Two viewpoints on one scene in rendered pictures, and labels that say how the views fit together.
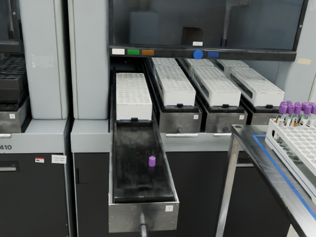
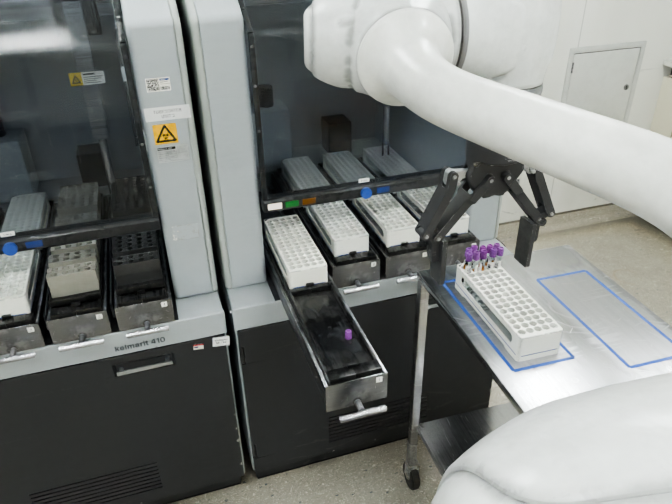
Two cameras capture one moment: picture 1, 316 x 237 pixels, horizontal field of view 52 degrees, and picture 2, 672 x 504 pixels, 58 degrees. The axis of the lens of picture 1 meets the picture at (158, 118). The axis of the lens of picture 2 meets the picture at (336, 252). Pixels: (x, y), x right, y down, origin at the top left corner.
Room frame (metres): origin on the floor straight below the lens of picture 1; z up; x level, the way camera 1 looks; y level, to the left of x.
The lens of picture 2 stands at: (-0.41, 0.19, 1.66)
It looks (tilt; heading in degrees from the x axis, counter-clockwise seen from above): 31 degrees down; 351
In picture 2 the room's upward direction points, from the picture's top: 1 degrees counter-clockwise
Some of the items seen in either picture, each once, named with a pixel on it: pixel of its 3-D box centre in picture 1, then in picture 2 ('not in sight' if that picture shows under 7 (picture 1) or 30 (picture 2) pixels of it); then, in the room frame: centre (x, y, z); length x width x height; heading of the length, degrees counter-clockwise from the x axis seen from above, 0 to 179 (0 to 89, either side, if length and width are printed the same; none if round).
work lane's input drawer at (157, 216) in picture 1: (134, 136); (313, 303); (0.81, 0.06, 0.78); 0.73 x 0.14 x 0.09; 9
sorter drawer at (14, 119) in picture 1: (22, 84); (139, 250); (1.16, 0.52, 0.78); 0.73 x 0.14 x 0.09; 9
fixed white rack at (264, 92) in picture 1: (252, 86); (430, 207); (1.16, -0.35, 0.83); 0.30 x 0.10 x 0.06; 9
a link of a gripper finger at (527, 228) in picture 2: not in sight; (525, 241); (0.28, -0.19, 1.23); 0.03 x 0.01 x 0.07; 9
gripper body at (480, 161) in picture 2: not in sight; (494, 161); (0.27, -0.12, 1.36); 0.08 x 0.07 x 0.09; 99
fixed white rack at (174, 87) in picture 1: (172, 85); (335, 223); (1.11, -0.04, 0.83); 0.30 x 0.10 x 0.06; 9
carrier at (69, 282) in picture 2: not in sight; (73, 281); (0.91, 0.64, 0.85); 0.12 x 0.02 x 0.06; 100
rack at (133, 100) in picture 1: (131, 95); (294, 250); (0.98, 0.09, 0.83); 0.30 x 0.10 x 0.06; 9
